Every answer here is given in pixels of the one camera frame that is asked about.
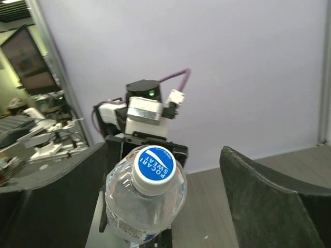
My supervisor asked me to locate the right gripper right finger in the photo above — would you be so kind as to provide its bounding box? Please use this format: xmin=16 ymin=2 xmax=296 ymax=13
xmin=219 ymin=146 xmax=330 ymax=247

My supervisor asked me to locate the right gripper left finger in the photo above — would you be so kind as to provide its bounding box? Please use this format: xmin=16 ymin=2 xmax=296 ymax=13
xmin=1 ymin=143 xmax=107 ymax=247

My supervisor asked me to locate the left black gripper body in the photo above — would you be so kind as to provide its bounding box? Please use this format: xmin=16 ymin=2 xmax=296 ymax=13
xmin=105 ymin=132 xmax=188 ymax=171

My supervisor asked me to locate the white blue bottle cap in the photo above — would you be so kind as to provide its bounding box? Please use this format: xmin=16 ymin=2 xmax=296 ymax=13
xmin=132 ymin=145 xmax=176 ymax=196

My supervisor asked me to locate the clear blue-label water bottle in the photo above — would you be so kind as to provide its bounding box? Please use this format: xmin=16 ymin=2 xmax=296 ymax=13
xmin=104 ymin=145 xmax=187 ymax=245

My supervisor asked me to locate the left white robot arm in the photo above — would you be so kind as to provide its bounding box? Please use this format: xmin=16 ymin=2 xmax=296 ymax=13
xmin=93 ymin=80 xmax=188 ymax=171

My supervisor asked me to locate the dark monitor screen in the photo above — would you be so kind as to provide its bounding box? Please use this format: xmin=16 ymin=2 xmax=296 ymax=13
xmin=1 ymin=25 xmax=61 ymax=95

